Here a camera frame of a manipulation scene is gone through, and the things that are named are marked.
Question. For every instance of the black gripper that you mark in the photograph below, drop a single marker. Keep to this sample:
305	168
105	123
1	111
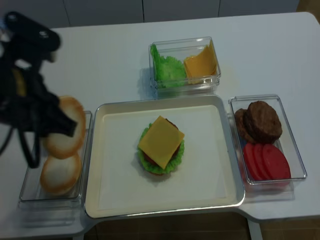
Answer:
25	102

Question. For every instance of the bun half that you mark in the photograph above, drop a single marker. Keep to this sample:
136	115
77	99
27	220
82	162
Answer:
58	176
62	146

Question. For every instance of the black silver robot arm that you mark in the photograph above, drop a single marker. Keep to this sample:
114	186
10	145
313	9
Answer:
28	38

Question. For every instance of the cheese slice on burger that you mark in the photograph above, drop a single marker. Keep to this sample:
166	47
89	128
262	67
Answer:
161	141

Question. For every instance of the lettuce leaf on burger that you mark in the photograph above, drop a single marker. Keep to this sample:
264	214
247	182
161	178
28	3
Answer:
171	165

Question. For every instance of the green lettuce in container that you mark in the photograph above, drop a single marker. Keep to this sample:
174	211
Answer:
169	71

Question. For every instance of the clear lettuce cheese container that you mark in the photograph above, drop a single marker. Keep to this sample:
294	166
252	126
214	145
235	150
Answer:
182	49

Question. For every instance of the cheese slices in container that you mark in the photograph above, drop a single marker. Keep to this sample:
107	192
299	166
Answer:
202	65

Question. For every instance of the clear left bun container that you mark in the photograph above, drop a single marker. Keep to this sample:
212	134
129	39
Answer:
32	196

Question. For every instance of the tomato slice on burger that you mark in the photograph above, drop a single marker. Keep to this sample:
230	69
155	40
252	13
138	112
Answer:
149	160

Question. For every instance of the bottom bun of burger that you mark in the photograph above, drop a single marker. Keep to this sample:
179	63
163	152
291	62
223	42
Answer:
157	174

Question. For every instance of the white rectangular serving tray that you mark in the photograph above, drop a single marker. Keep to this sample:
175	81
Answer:
207	179

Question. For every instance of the rear brown meat patty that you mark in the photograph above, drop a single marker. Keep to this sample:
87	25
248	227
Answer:
242	131

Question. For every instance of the brown meat patty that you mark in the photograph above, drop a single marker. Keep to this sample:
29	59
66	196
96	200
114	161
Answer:
242	131
262	122

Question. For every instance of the left red tomato slice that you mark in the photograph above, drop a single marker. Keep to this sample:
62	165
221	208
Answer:
250	162

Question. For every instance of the red tomato slice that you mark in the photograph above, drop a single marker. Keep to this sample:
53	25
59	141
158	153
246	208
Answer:
258	157
250	162
275	163

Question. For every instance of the front brown meat patty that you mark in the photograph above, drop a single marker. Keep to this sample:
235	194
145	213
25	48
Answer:
262	122

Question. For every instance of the middle red tomato slice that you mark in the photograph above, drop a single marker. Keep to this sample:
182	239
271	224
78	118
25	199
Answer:
258	157

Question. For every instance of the clear patty tomato container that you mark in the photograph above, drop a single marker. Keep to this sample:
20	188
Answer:
286	144

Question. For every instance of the right red tomato slice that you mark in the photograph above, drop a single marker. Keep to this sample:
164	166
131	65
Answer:
275	163

